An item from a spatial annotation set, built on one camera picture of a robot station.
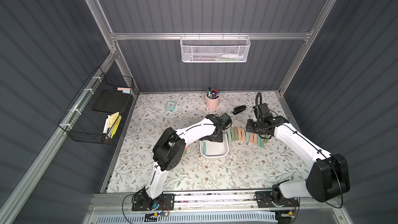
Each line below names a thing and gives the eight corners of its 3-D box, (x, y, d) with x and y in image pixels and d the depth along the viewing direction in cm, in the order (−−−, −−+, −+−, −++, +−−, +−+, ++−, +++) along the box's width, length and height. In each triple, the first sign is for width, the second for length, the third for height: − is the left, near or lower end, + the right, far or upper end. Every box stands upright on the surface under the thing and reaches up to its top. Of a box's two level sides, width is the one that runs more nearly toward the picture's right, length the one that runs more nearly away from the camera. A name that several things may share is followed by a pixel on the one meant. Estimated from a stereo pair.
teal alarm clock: (165, 110, 113) (165, 107, 110) (168, 103, 117) (168, 100, 115) (173, 111, 112) (173, 109, 110) (176, 104, 116) (176, 102, 114)
